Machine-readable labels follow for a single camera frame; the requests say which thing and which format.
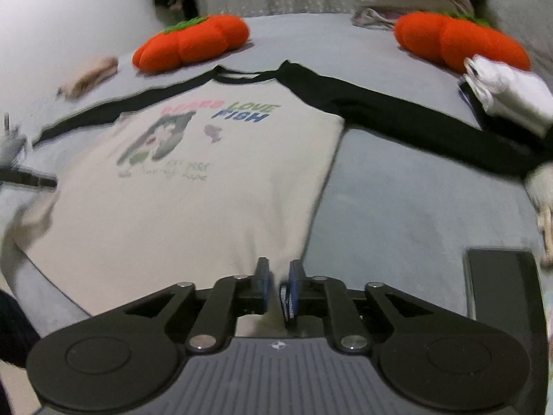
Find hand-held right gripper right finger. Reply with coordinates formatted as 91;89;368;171
280;260;433;352

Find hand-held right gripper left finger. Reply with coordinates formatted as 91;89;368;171
125;258;274;352

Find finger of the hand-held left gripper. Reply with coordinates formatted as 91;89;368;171
0;165;59;190

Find cream and black raglan shirt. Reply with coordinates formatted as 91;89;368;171
2;59;547;338

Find folded dark clothes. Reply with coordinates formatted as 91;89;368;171
458;75;487;132

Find folded white clothes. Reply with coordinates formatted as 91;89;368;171
463;54;553;139

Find folded pink garment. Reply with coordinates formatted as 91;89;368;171
58;55;119;99

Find grey bed sheet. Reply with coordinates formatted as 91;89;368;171
0;11;553;415

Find person's dark blue pants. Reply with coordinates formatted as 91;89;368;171
0;289;41;368

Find large orange pumpkin cushion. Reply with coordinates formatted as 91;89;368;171
132;14;251;73

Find black tablet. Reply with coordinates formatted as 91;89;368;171
463;247;549;338

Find light patterned cloth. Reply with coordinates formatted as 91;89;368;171
542;289;553;342

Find white fluffy toy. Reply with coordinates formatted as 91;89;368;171
525;166;553;269

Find grey padded headboard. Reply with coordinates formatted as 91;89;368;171
475;0;553;79

